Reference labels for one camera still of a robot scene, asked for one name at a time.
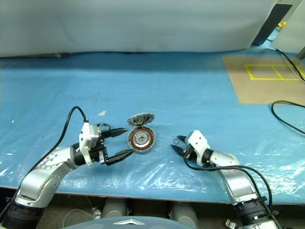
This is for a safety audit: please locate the brown cardboard sheet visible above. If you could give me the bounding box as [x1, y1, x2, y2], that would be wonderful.
[222, 56, 305, 104]

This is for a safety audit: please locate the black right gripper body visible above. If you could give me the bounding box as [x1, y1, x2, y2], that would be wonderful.
[182, 144, 203, 166]

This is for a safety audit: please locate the round grey motor lid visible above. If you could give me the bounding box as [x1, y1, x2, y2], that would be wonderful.
[127, 113, 157, 127]

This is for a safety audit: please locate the white leaning board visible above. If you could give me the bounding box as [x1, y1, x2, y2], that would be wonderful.
[270, 0, 305, 53]

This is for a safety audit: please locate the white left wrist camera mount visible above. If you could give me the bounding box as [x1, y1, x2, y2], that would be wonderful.
[78, 122, 100, 167]

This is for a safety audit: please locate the dark leaning panel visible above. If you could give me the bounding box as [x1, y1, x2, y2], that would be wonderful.
[252, 3, 293, 46]

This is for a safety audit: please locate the blue plastic table cover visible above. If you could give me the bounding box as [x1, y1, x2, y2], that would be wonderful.
[0, 45, 305, 205]

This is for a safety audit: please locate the white cord with plug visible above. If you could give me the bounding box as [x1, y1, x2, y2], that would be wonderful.
[64, 195, 103, 227]

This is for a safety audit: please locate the grey rounded cylinder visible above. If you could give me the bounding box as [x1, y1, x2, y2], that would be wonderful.
[170, 201, 198, 222]
[102, 198, 128, 219]

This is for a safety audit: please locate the thin black cable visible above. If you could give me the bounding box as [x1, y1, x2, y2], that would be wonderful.
[276, 49, 305, 83]

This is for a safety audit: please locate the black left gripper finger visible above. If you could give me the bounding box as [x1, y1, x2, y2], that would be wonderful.
[102, 128, 130, 139]
[106, 149, 134, 167]

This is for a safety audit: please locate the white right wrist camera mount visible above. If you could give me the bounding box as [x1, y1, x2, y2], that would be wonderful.
[185, 130, 212, 167]

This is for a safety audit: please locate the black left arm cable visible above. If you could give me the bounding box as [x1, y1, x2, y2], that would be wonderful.
[35, 106, 89, 167]

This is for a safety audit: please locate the thick black looped cable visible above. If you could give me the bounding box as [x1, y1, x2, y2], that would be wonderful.
[271, 100, 305, 135]

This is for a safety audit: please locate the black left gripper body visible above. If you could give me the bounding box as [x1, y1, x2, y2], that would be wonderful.
[89, 130, 110, 166]

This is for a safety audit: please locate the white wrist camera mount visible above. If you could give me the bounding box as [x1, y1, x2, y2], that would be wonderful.
[185, 130, 212, 167]
[78, 122, 100, 167]

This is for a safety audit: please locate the grey robot torso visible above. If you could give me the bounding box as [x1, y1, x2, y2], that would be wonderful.
[61, 216, 191, 229]

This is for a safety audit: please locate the white backdrop sheet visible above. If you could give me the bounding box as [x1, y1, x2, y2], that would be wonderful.
[0, 0, 278, 58]

